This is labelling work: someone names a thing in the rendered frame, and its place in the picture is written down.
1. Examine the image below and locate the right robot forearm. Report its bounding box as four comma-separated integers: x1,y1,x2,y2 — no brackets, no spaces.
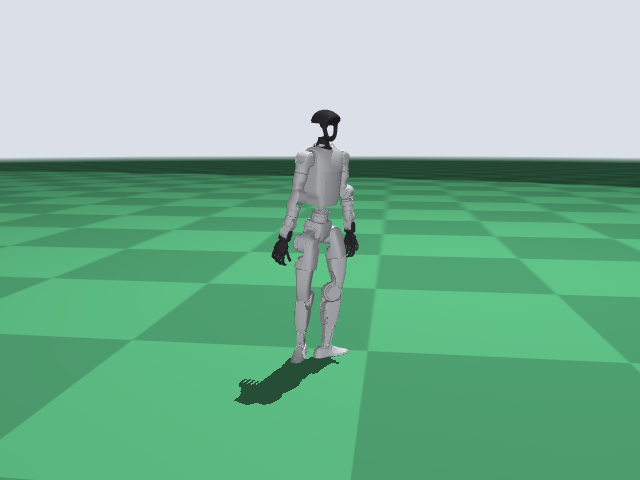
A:
280,190,301,239

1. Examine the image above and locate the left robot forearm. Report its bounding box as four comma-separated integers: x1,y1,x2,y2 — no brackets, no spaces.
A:
340,195,355,230

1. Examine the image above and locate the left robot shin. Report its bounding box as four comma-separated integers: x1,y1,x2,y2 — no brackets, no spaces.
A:
320,287,342,349

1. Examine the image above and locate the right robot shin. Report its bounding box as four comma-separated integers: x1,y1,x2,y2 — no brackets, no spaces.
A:
295,300,311,349

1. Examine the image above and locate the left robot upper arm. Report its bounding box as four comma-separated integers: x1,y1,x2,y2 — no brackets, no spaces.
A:
339,151,354,199

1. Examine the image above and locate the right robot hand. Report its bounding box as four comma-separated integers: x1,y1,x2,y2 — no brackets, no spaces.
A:
271,231,293,266

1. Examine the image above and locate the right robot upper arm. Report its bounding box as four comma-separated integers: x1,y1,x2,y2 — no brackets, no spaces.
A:
291,150,316,205

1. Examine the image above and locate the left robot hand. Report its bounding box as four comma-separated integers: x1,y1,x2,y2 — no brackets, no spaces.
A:
344,222,359,257

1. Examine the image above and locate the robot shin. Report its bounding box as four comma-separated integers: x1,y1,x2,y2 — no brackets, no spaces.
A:
295,300,311,349
320,287,342,349

